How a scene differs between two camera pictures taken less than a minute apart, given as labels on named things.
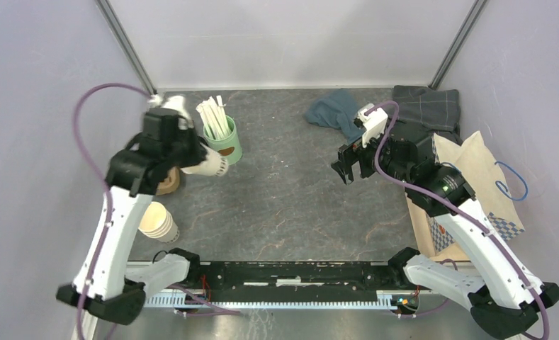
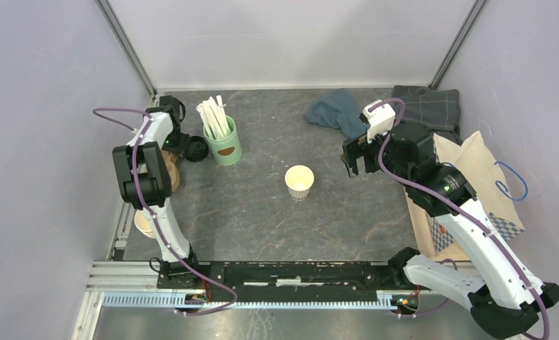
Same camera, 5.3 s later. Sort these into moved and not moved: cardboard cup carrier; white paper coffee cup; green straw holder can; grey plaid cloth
Moved: white paper coffee cup
Not moved: cardboard cup carrier; green straw holder can; grey plaid cloth
